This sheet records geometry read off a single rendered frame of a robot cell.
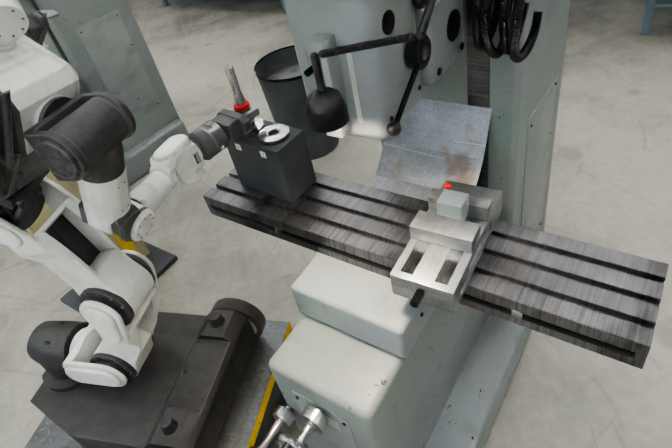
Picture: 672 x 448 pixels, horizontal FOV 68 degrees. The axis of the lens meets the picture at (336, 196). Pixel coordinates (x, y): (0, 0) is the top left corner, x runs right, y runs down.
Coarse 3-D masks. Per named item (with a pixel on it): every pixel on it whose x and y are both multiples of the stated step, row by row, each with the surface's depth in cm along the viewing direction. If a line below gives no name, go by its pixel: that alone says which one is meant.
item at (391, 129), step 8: (416, 40) 99; (424, 40) 100; (408, 48) 99; (416, 48) 99; (424, 48) 100; (408, 56) 100; (416, 56) 99; (424, 56) 101; (408, 64) 101; (416, 64) 100; (424, 64) 102; (416, 72) 100; (408, 88) 100; (408, 96) 100; (400, 104) 99; (400, 112) 99; (392, 128) 98; (400, 128) 98; (392, 136) 99
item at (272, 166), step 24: (264, 120) 150; (240, 144) 144; (264, 144) 140; (288, 144) 139; (240, 168) 153; (264, 168) 145; (288, 168) 142; (312, 168) 151; (264, 192) 154; (288, 192) 145
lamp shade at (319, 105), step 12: (312, 96) 83; (324, 96) 82; (336, 96) 83; (312, 108) 83; (324, 108) 82; (336, 108) 83; (312, 120) 84; (324, 120) 83; (336, 120) 84; (348, 120) 86; (324, 132) 85
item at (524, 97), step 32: (544, 0) 130; (544, 32) 138; (480, 64) 132; (512, 64) 127; (544, 64) 147; (448, 96) 144; (480, 96) 138; (512, 96) 133; (544, 96) 155; (512, 128) 139; (544, 128) 166; (512, 160) 146; (544, 160) 180; (512, 192) 154; (544, 192) 195; (544, 224) 216
